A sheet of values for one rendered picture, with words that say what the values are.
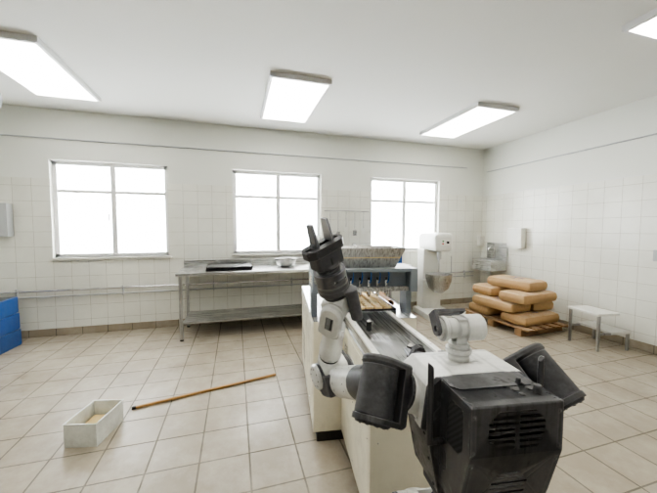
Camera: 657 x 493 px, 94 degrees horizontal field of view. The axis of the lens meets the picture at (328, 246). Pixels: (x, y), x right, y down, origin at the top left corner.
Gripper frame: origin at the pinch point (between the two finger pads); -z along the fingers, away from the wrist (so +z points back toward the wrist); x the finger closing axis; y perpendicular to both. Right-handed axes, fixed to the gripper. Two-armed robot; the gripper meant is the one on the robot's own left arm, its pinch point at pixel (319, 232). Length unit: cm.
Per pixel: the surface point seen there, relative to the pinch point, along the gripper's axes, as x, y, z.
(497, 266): 455, -156, 282
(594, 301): 419, -13, 282
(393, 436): 19, -11, 111
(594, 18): 293, -15, -47
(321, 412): 18, -78, 152
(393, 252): 101, -69, 69
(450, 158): 503, -260, 101
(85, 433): -104, -172, 128
